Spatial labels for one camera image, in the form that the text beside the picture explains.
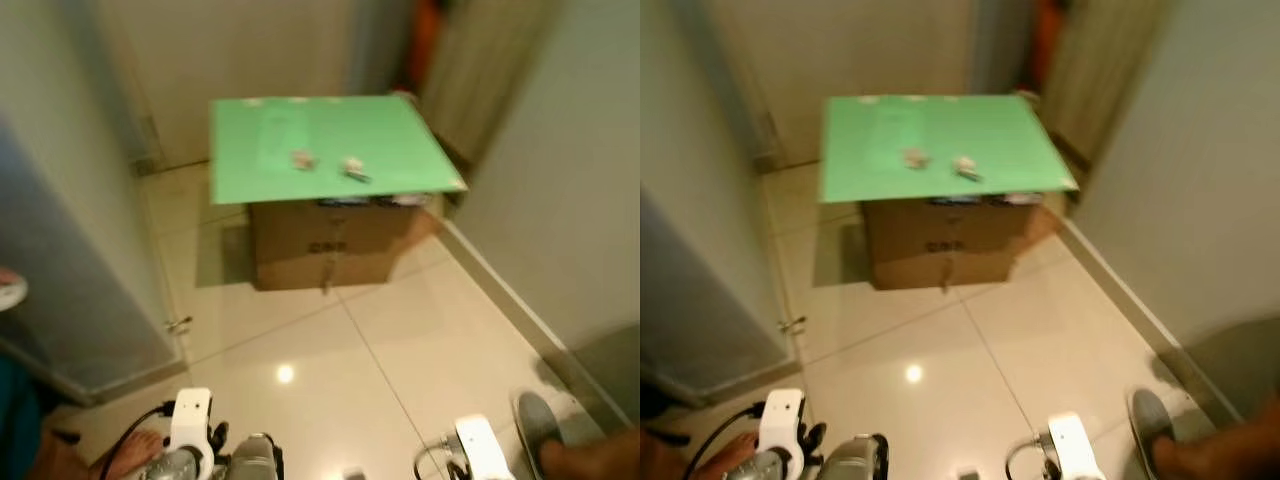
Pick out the frosted glass door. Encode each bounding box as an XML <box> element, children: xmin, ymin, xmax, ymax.
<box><xmin>640</xmin><ymin>190</ymin><xmax>801</xmax><ymax>401</ymax></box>
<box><xmin>0</xmin><ymin>110</ymin><xmax>186</xmax><ymax>401</ymax></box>

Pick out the grey sandal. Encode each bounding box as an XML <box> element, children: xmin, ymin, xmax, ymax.
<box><xmin>513</xmin><ymin>390</ymin><xmax>566</xmax><ymax>471</ymax></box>
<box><xmin>1128</xmin><ymin>388</ymin><xmax>1181</xmax><ymax>471</ymax></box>

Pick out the person foot in sandal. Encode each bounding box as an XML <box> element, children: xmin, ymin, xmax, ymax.
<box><xmin>540</xmin><ymin>430</ymin><xmax>641</xmax><ymax>480</ymax></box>
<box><xmin>1150</xmin><ymin>395</ymin><xmax>1280</xmax><ymax>480</ymax></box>

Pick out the bare person foot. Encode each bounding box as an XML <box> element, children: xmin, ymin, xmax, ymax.
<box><xmin>640</xmin><ymin>430</ymin><xmax>761</xmax><ymax>480</ymax></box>
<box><xmin>40</xmin><ymin>430</ymin><xmax>166</xmax><ymax>480</ymax></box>

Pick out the beige wooden door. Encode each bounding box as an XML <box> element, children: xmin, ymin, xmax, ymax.
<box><xmin>1040</xmin><ymin>0</ymin><xmax>1176</xmax><ymax>171</ymax></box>
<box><xmin>420</xmin><ymin>0</ymin><xmax>566</xmax><ymax>171</ymax></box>

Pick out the orange object behind door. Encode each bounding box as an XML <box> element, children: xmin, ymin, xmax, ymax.
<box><xmin>1035</xmin><ymin>0</ymin><xmax>1066</xmax><ymax>96</ymax></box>
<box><xmin>408</xmin><ymin>0</ymin><xmax>441</xmax><ymax>96</ymax></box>

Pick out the brown cardboard box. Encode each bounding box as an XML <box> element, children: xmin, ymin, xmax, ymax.
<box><xmin>862</xmin><ymin>192</ymin><xmax>1063</xmax><ymax>292</ymax></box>
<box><xmin>248</xmin><ymin>195</ymin><xmax>439</xmax><ymax>292</ymax></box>

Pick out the green board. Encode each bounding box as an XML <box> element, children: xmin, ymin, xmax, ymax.
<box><xmin>819</xmin><ymin>94</ymin><xmax>1079</xmax><ymax>204</ymax></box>
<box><xmin>209</xmin><ymin>94</ymin><xmax>468</xmax><ymax>206</ymax></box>

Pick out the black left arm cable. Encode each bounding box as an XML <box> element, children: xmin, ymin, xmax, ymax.
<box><xmin>683</xmin><ymin>403</ymin><xmax>766</xmax><ymax>480</ymax></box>
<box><xmin>100</xmin><ymin>403</ymin><xmax>176</xmax><ymax>480</ymax></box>

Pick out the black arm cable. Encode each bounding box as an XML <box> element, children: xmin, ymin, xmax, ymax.
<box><xmin>415</xmin><ymin>435</ymin><xmax>461</xmax><ymax>480</ymax></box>
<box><xmin>683</xmin><ymin>403</ymin><xmax>766</xmax><ymax>480</ymax></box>
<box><xmin>100</xmin><ymin>403</ymin><xmax>176</xmax><ymax>480</ymax></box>
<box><xmin>1005</xmin><ymin>435</ymin><xmax>1051</xmax><ymax>480</ymax></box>

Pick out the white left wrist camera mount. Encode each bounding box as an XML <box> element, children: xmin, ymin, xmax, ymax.
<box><xmin>168</xmin><ymin>388</ymin><xmax>215</xmax><ymax>453</ymax></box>
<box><xmin>758</xmin><ymin>388</ymin><xmax>807</xmax><ymax>453</ymax></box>

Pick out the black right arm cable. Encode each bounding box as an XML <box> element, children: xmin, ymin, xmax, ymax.
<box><xmin>415</xmin><ymin>435</ymin><xmax>461</xmax><ymax>480</ymax></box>
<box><xmin>1005</xmin><ymin>435</ymin><xmax>1051</xmax><ymax>480</ymax></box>

